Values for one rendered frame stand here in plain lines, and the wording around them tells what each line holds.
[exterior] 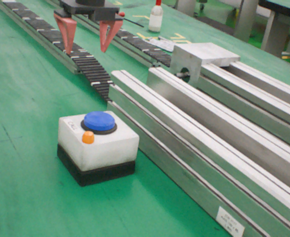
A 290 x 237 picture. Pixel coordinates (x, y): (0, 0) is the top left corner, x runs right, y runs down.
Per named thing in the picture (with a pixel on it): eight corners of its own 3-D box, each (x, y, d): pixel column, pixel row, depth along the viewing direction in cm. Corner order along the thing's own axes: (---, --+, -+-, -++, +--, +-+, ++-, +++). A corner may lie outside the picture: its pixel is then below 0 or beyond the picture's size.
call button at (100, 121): (78, 125, 53) (79, 111, 52) (105, 121, 55) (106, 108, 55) (91, 139, 50) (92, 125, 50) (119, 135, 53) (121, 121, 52)
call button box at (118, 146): (56, 155, 56) (58, 114, 53) (116, 143, 61) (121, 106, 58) (80, 187, 50) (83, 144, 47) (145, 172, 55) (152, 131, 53)
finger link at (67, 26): (97, 58, 81) (102, 10, 77) (64, 59, 77) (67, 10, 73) (83, 47, 86) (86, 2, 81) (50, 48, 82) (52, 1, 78)
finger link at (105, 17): (120, 56, 84) (125, 11, 79) (89, 58, 80) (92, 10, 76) (104, 46, 88) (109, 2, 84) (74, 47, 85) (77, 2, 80)
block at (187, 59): (156, 88, 84) (164, 44, 79) (201, 83, 90) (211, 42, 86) (183, 106, 77) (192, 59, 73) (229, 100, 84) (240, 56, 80)
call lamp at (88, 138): (79, 138, 49) (80, 130, 48) (90, 137, 50) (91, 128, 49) (84, 145, 48) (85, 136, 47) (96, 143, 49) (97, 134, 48)
